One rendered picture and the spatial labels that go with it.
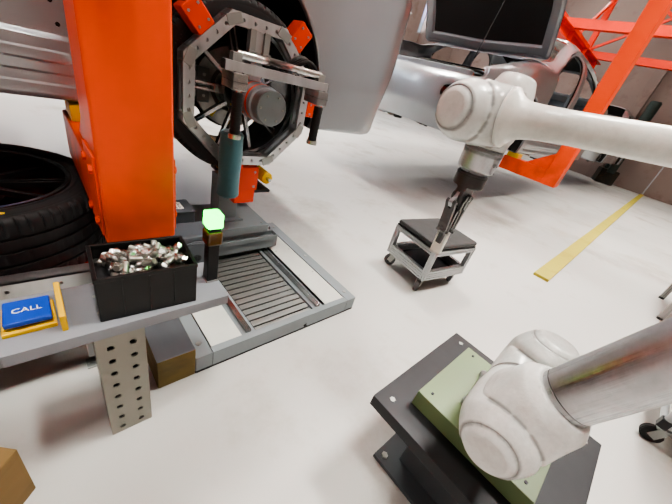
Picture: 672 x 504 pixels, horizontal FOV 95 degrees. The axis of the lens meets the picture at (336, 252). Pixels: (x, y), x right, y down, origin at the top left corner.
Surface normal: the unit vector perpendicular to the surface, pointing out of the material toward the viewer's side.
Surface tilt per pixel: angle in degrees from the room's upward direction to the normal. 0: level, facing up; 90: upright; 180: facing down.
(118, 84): 90
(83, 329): 0
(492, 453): 96
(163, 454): 0
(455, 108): 91
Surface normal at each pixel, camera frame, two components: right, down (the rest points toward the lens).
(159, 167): 0.63, 0.52
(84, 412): 0.25, -0.84
